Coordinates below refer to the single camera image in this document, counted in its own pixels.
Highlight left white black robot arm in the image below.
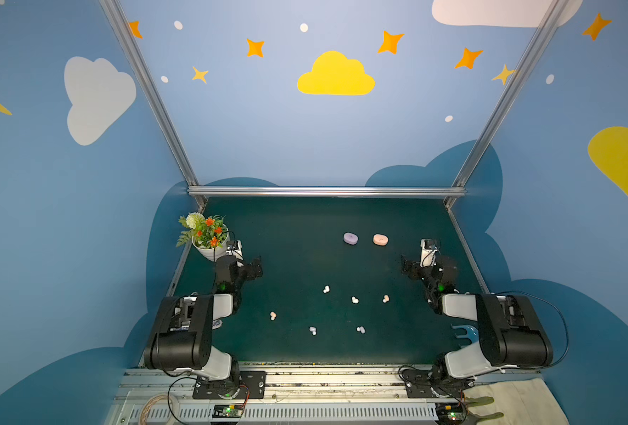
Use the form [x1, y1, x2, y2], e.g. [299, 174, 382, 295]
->
[144, 255, 264, 388]

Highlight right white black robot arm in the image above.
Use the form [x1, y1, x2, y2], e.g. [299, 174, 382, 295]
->
[401, 253, 554, 384]

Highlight pink earbud charging case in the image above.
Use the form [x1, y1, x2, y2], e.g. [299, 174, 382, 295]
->
[372, 234, 388, 246]

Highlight purple earbud charging case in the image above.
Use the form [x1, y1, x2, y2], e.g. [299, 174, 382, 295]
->
[343, 232, 358, 245]

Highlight white pot with flowers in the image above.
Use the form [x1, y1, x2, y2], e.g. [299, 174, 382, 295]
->
[176, 212, 230, 262]

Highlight blue garden fork tool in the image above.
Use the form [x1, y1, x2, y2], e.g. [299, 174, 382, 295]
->
[450, 325, 480, 348]

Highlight right green controller board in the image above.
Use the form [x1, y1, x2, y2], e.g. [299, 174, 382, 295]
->
[436, 404, 467, 425]

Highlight green controller board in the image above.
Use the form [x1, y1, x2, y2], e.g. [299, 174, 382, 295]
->
[436, 404, 467, 425]
[212, 405, 244, 419]

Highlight left green controller board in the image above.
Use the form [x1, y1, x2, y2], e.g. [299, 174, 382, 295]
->
[212, 405, 244, 419]

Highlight beige cloth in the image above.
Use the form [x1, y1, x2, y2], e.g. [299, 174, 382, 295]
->
[465, 378, 568, 425]

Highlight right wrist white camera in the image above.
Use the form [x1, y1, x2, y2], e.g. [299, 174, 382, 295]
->
[420, 239, 439, 256]

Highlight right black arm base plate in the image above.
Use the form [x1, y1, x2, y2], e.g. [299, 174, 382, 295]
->
[397, 366, 475, 400]

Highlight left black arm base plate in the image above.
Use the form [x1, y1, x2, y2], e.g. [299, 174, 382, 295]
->
[192, 370, 267, 400]

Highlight green handled pliers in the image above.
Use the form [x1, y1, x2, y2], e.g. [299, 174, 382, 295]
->
[461, 396, 505, 425]

